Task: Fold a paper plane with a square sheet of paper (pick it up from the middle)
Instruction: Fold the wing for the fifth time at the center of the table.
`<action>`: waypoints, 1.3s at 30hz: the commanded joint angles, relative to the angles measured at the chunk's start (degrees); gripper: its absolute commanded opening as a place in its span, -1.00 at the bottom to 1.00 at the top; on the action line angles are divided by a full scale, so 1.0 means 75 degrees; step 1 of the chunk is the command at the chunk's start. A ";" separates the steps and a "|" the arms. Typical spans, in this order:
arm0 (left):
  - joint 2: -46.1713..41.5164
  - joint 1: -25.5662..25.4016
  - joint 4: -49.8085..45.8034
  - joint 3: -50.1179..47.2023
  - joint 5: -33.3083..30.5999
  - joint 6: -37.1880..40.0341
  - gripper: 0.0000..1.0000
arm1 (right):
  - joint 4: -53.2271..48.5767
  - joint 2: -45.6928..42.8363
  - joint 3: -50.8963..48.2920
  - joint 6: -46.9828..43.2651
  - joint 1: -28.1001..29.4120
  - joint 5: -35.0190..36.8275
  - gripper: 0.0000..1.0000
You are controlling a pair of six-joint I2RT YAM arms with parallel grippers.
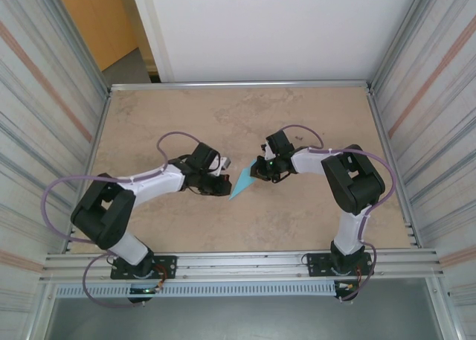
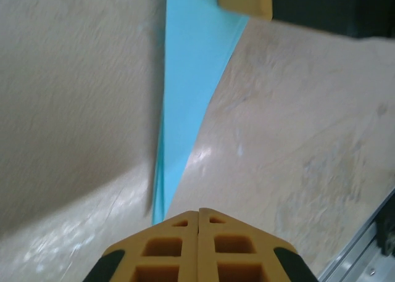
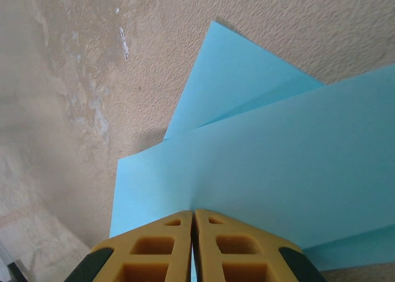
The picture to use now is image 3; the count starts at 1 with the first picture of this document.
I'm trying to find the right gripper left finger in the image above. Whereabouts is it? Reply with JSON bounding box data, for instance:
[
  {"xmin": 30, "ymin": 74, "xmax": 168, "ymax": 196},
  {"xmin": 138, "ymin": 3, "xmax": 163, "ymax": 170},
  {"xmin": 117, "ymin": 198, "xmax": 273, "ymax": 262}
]
[{"xmin": 63, "ymin": 210, "xmax": 194, "ymax": 282}]

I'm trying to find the light blue paper sheet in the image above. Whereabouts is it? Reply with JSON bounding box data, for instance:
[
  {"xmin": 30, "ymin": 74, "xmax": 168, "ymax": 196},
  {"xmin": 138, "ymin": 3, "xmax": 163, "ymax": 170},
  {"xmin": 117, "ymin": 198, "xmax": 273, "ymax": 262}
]
[{"xmin": 109, "ymin": 20, "xmax": 395, "ymax": 282}]

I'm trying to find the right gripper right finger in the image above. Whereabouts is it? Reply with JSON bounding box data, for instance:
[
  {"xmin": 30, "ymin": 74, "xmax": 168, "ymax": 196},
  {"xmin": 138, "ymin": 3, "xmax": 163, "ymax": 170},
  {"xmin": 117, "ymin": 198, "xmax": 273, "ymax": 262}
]
[{"xmin": 193, "ymin": 208, "xmax": 328, "ymax": 282}]

